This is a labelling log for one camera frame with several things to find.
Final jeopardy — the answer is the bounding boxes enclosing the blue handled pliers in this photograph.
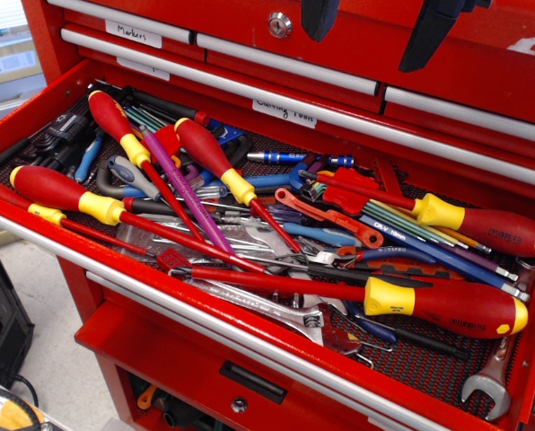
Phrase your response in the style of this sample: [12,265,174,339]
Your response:
[334,246,436,344]

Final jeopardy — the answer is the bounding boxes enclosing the white markers label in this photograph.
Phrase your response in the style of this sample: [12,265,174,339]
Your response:
[105,20,162,48]

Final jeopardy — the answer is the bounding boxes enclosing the light blue handled tool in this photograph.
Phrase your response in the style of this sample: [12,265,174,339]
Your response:
[282,223,363,247]

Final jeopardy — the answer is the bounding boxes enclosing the black red long screwdriver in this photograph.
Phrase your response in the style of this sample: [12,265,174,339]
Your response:
[126,86,210,127]

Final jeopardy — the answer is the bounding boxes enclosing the black hex key set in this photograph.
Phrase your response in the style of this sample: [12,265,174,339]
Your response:
[20,96,92,172]

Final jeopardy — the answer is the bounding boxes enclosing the cabinet key lock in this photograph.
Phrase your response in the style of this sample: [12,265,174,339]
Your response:
[268,12,293,39]

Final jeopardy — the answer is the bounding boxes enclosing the blue hex key holder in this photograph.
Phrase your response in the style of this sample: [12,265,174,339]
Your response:
[205,119,247,148]

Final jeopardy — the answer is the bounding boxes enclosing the rainbow hex key set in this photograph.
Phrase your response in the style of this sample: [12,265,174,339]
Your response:
[299,170,492,254]

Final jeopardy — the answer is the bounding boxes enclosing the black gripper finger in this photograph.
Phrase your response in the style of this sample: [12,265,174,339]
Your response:
[301,0,339,42]
[399,0,465,73]

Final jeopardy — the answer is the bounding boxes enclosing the open red tool drawer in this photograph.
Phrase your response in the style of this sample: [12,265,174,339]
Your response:
[0,49,535,430]

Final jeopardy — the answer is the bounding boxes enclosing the red flat wrench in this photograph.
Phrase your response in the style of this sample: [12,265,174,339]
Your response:
[275,188,384,249]

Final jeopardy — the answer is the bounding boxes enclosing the large red yellow screwdriver front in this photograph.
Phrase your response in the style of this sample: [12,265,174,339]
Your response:
[170,267,529,339]

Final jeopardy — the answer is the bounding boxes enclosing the purple insulated screwdriver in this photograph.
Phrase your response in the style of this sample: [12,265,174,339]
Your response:
[140,125,234,254]

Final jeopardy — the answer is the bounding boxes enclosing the small blue screwdriver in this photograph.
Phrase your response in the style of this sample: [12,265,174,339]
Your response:
[74,131,104,184]

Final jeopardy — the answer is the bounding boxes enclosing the silver adjustable wrench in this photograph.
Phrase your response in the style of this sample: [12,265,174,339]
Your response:
[187,278,325,346]

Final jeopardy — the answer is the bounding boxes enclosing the silver combination wrench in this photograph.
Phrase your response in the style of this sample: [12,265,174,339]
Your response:
[460,258,535,422]

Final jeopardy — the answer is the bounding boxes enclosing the red tool cabinet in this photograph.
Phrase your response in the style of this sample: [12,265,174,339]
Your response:
[20,0,535,431]

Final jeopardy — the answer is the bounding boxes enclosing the long blue hex key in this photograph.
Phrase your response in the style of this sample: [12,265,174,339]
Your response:
[360,215,531,303]

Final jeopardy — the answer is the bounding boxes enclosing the thin red yellow screwdriver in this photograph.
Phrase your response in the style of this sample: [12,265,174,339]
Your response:
[0,184,155,258]

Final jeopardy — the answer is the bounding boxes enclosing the white cutting tools label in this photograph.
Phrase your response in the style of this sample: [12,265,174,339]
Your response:
[252,100,318,129]

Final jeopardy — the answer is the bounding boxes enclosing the blue bit driver pen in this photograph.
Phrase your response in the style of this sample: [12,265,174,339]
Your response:
[246,152,355,168]

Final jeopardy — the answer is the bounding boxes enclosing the grey blue handled tool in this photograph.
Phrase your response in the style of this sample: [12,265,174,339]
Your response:
[107,155,162,201]

